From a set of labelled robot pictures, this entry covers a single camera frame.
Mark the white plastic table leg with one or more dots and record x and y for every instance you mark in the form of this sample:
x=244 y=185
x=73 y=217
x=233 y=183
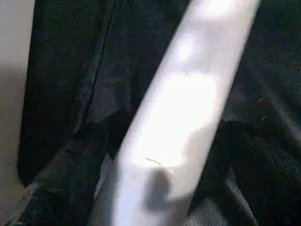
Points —
x=188 y=117

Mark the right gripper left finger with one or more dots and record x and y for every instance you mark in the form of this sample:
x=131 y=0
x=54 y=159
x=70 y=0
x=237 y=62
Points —
x=70 y=188

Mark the black mat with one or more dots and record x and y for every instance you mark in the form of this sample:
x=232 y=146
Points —
x=70 y=56

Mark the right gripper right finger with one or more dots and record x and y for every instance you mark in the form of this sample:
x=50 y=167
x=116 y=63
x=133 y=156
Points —
x=230 y=188

